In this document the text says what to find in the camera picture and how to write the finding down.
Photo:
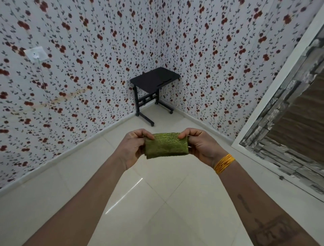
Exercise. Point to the person's left hand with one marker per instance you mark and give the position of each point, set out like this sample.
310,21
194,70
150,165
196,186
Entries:
131,149

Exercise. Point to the person's right hand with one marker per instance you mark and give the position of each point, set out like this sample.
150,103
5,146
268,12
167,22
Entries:
205,147

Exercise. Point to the green cleaning cloth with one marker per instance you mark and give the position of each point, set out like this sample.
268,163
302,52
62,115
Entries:
167,145

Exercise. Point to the person's right forearm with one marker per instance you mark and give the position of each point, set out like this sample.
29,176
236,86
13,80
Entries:
258,207

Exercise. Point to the person's left forearm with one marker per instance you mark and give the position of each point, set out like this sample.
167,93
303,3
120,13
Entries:
81,207

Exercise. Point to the yellow thread wristband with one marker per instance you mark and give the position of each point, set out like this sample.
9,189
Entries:
224,163

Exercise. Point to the black chair base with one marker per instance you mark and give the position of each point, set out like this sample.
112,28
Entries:
154,77

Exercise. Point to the metal door fitting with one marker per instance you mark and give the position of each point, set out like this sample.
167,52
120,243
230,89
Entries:
281,177

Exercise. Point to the white wall socket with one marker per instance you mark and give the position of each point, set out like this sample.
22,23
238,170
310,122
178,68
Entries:
36,54

